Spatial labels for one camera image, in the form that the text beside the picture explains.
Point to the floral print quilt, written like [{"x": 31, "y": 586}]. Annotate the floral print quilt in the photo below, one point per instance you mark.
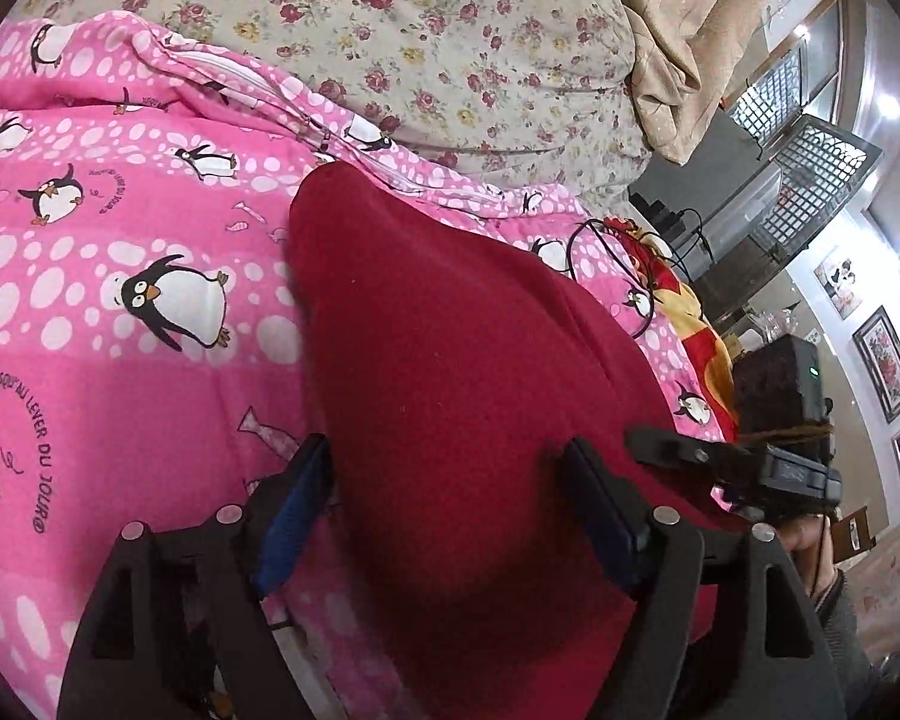
[{"x": 420, "y": 30}]

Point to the red shirt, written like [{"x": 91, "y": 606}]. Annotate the red shirt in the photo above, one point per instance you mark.
[{"x": 457, "y": 390}]

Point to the person's right hand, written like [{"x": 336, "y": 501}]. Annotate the person's right hand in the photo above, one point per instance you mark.
[{"x": 806, "y": 544}]

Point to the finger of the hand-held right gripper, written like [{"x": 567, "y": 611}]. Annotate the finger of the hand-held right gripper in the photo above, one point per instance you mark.
[{"x": 682, "y": 450}]

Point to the pale floral cushion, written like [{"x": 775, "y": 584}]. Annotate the pale floral cushion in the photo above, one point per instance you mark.
[{"x": 892, "y": 585}]

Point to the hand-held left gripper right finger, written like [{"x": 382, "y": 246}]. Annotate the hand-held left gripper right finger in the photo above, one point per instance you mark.
[{"x": 600, "y": 517}]

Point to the yellow red cartoon blanket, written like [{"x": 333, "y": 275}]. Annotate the yellow red cartoon blanket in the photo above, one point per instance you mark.
[{"x": 690, "y": 307}]

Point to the pink penguin print blanket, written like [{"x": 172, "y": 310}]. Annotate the pink penguin print blanket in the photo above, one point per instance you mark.
[{"x": 120, "y": 390}]

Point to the black box device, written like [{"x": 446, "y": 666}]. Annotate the black box device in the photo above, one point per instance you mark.
[{"x": 667, "y": 229}]

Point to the floral framed wall picture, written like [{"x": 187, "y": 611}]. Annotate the floral framed wall picture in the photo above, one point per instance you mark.
[{"x": 886, "y": 364}]

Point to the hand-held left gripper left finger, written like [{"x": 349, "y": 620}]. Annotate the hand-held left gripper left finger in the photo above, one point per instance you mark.
[{"x": 300, "y": 510}]

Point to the small framed wall picture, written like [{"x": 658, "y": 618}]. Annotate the small framed wall picture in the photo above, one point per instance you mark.
[{"x": 838, "y": 281}]

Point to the person's right forearm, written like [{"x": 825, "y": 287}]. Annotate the person's right forearm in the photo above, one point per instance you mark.
[{"x": 844, "y": 630}]

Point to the beige curtain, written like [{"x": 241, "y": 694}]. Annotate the beige curtain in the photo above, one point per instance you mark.
[{"x": 705, "y": 30}]

